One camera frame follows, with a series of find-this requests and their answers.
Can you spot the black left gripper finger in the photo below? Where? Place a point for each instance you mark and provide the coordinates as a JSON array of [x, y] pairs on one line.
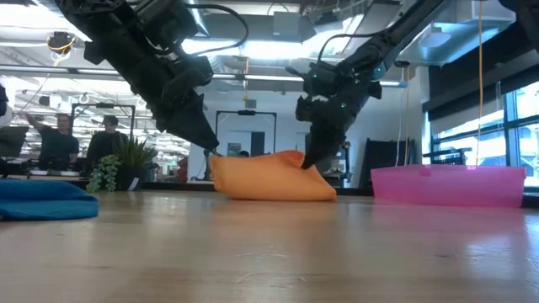
[[189, 122]]

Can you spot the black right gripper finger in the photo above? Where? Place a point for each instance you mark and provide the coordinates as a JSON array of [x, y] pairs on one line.
[[315, 147], [332, 141]]

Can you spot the orange microfiber towel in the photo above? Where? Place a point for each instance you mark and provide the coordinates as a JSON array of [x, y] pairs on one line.
[[269, 177]]

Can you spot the blue microfiber towel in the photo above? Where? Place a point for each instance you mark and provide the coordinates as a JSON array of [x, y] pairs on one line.
[[42, 202]]

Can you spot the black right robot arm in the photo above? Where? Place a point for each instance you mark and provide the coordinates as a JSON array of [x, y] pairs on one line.
[[400, 29]]

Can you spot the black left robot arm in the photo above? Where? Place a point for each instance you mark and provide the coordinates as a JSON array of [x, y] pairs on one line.
[[97, 17]]

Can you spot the pink plastic basket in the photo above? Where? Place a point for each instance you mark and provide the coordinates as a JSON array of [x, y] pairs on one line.
[[446, 187]]

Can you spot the black equipment tower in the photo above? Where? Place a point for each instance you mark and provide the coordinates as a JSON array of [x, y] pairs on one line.
[[343, 166]]

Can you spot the black upright panel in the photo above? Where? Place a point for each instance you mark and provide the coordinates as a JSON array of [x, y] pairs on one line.
[[383, 160]]

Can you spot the person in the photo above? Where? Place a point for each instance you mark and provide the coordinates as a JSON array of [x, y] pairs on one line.
[[243, 154], [105, 145], [57, 147]]

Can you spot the spiky green potted plant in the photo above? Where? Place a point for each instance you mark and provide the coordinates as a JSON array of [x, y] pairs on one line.
[[132, 157]]

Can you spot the white plant label card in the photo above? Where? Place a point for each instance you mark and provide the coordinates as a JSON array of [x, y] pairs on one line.
[[134, 184]]

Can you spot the trailing green artificial plant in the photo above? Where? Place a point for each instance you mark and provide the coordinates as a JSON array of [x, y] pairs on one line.
[[105, 170]]

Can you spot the black metal rack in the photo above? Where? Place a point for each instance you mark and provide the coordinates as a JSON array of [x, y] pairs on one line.
[[446, 156]]

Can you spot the wooden background desk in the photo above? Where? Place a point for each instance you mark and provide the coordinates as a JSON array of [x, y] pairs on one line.
[[42, 177]]

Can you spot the dark computer monitor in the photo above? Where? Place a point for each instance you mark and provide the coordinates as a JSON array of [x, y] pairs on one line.
[[12, 141]]

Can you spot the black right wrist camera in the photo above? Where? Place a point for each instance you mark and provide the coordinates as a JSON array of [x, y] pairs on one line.
[[309, 108]]

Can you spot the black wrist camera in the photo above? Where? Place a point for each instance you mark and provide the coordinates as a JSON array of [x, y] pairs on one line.
[[168, 17], [309, 108]]

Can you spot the black metal stand frame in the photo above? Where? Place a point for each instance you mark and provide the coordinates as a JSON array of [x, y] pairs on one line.
[[246, 113], [103, 105]]

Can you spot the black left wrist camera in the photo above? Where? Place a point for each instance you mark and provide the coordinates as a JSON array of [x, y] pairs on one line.
[[168, 17]]

